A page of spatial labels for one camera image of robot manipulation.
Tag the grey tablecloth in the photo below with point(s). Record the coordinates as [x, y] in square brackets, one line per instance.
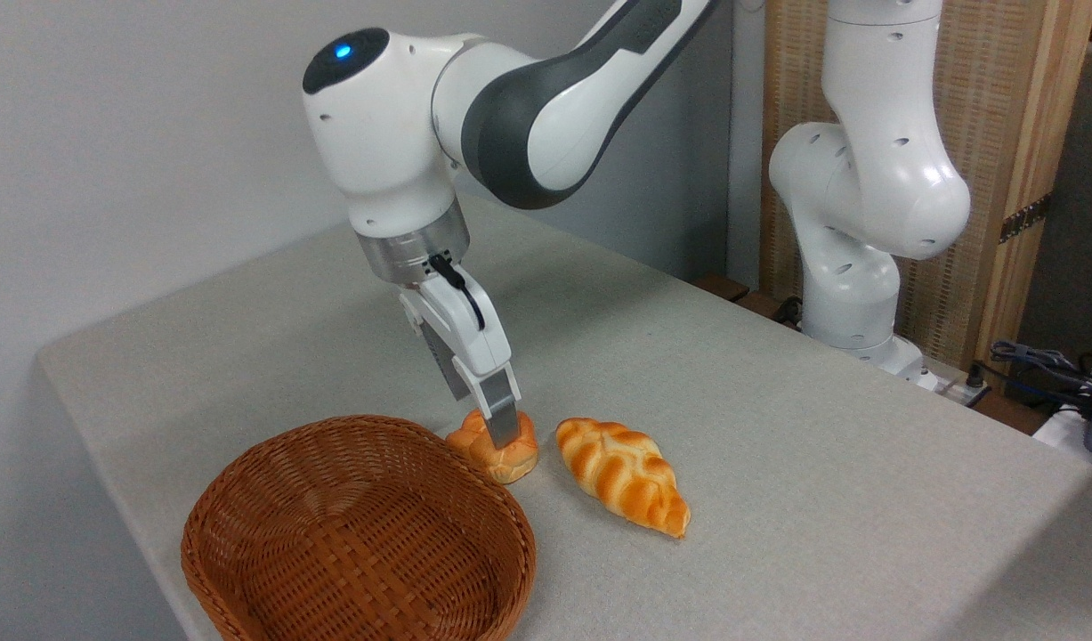
[821, 481]

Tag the wooden framed woven screen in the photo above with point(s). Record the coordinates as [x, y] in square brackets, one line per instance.
[999, 107]

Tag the white and grey box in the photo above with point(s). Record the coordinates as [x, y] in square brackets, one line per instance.
[1088, 436]

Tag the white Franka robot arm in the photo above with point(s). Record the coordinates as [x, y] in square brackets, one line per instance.
[866, 178]

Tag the black metal hinge bracket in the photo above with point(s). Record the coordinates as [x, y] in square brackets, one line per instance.
[1024, 218]

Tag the white power strip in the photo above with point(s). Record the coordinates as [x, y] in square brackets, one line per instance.
[964, 392]

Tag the small round bread roll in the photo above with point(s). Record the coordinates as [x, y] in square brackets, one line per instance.
[501, 458]

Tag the brown wicker basket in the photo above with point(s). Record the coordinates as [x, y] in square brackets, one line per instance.
[350, 534]

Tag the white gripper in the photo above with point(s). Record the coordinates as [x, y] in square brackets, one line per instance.
[461, 320]

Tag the long braided bread loaf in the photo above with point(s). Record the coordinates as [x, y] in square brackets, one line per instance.
[621, 472]

